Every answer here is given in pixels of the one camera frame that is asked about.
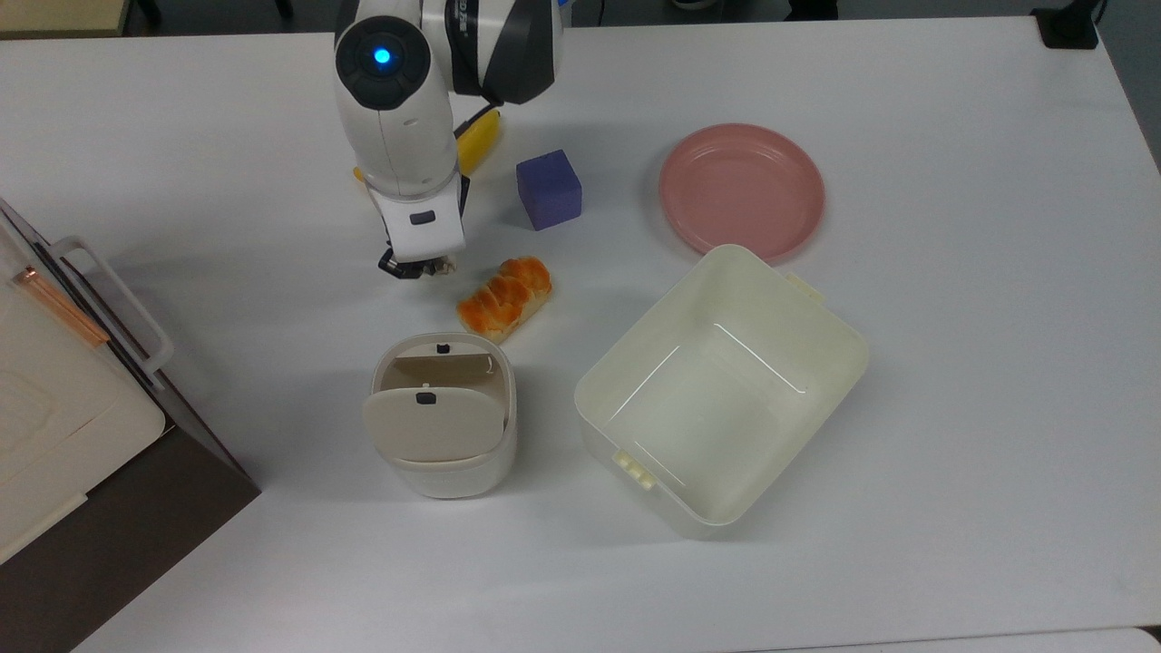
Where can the black stand base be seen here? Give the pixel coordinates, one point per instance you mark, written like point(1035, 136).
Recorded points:
point(1068, 23)

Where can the cream box with copper strip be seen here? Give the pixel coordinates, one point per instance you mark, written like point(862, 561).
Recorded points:
point(54, 426)

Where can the cream flip-lid trash can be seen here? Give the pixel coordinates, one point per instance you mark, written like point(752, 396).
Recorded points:
point(444, 426)

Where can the yellow toy banana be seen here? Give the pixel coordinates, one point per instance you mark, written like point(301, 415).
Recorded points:
point(481, 145)

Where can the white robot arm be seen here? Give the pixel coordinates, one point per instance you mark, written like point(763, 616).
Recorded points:
point(399, 127)

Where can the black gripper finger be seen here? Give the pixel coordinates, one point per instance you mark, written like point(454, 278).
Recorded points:
point(399, 265)
point(435, 262)

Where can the purple foam cube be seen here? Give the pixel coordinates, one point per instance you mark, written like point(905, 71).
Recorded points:
point(549, 190)

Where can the tan wooden board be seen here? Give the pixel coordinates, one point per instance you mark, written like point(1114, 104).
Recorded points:
point(59, 16)

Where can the pink plastic plate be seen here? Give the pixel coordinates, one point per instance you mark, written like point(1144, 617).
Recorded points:
point(742, 189)

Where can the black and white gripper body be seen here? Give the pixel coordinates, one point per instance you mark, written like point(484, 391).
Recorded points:
point(419, 218)

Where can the small white object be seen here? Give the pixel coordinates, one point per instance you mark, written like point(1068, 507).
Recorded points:
point(446, 265)

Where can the orange glazed toy bread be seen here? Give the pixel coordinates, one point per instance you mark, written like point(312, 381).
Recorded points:
point(505, 299)

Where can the white plastic storage box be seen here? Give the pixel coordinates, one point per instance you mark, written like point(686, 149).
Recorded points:
point(717, 390)

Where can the white microwave oven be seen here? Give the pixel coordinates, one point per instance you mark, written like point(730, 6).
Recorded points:
point(127, 535)

